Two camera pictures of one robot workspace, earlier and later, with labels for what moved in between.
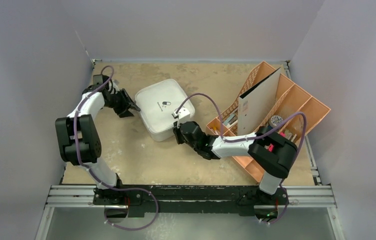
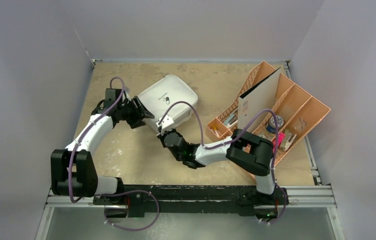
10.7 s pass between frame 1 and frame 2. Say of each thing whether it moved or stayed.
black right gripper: moved
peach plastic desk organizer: stayed
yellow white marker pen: stayed
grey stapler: stayed
